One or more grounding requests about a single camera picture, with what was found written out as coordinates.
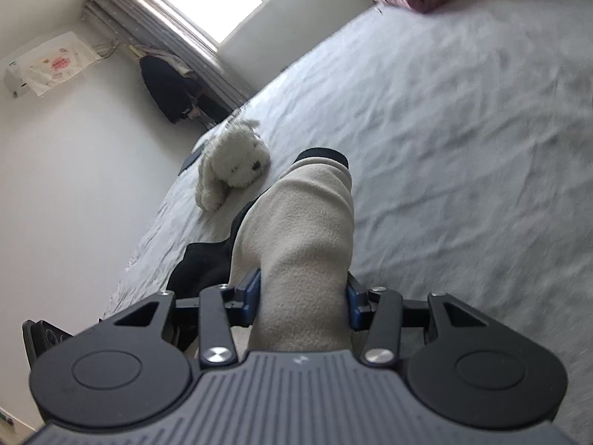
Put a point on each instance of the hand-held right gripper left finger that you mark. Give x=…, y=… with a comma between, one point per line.
x=252, y=296

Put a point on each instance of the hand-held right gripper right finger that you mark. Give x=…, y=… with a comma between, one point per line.
x=352, y=301

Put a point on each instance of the black sweatshirt with beige lining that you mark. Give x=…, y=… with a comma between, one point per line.
x=301, y=241

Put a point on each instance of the white plush dog toy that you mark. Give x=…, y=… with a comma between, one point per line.
x=231, y=162

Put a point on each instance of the dark tablet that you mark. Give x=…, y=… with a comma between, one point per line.
x=190, y=162

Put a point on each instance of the dark carved wooden furniture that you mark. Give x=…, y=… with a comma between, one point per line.
x=41, y=338

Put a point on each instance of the hanging dark jacket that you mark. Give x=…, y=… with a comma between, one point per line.
x=162, y=88

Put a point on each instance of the grey patterned curtain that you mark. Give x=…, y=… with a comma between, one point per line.
x=185, y=37

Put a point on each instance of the covered wall air conditioner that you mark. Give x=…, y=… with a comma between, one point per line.
x=46, y=62

